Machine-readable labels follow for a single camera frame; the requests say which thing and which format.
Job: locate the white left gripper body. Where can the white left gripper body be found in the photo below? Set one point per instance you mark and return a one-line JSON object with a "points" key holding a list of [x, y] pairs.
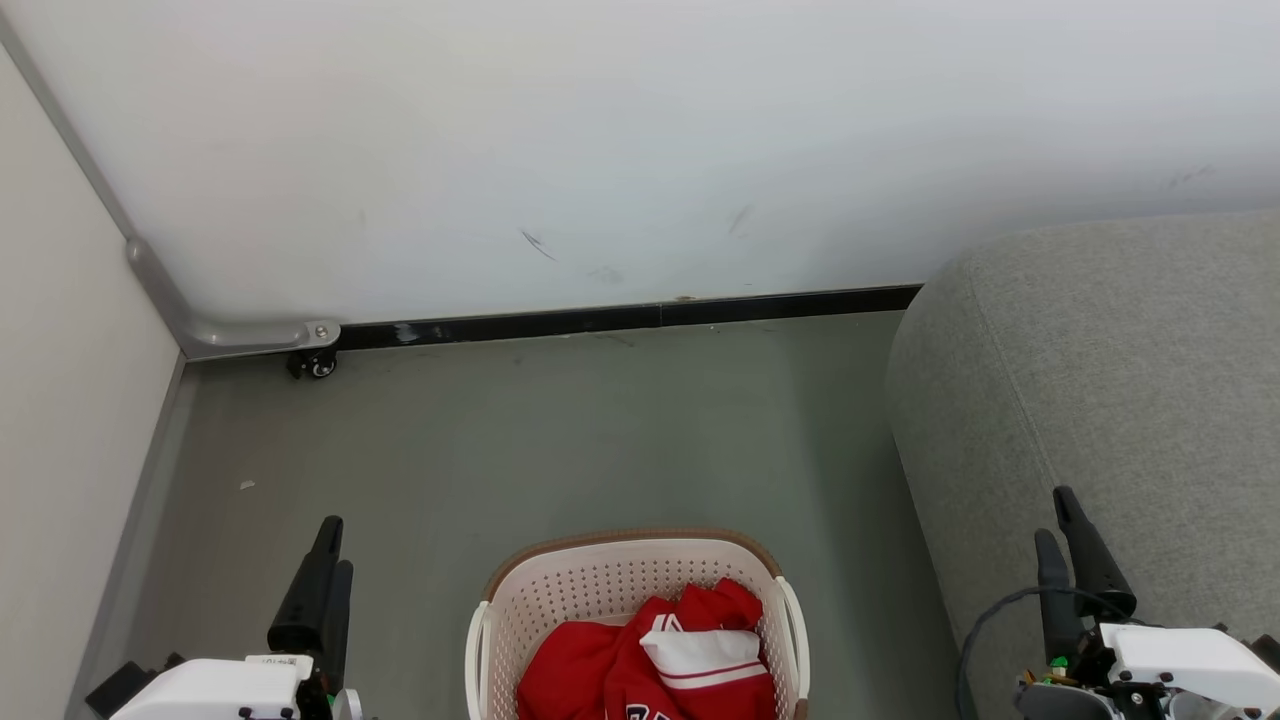
{"points": [[210, 690]]}

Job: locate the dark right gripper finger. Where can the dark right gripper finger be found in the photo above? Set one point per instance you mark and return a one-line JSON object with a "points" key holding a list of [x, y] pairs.
{"points": [[1058, 610], [1100, 585]]}

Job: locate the grey fabric sofa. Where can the grey fabric sofa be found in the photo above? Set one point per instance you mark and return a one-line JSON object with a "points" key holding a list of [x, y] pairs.
{"points": [[1100, 380]]}

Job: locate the grey metal frame bracket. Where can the grey metal frame bracket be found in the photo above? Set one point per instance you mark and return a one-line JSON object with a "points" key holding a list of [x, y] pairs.
{"points": [[250, 333]]}

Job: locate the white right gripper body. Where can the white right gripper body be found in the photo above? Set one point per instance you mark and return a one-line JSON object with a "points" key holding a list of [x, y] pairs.
{"points": [[1180, 660]]}

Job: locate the white perforated laundry basket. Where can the white perforated laundry basket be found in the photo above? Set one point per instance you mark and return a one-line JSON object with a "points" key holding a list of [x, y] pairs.
{"points": [[600, 585]]}

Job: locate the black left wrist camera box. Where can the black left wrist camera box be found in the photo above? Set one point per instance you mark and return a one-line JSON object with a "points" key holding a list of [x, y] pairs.
{"points": [[125, 685]]}

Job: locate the black baseboard strip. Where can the black baseboard strip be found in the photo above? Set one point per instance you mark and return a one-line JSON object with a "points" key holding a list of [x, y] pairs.
{"points": [[600, 320]]}

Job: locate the small black caster wheel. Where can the small black caster wheel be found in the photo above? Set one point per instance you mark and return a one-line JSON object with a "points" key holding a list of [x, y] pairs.
{"points": [[318, 366]]}

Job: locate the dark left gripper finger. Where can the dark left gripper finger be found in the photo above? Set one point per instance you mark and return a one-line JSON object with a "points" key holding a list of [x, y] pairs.
{"points": [[340, 630], [305, 610]]}

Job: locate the red jersey white striped hem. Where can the red jersey white striped hem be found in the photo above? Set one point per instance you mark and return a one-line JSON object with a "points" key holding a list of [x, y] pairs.
{"points": [[705, 655]]}

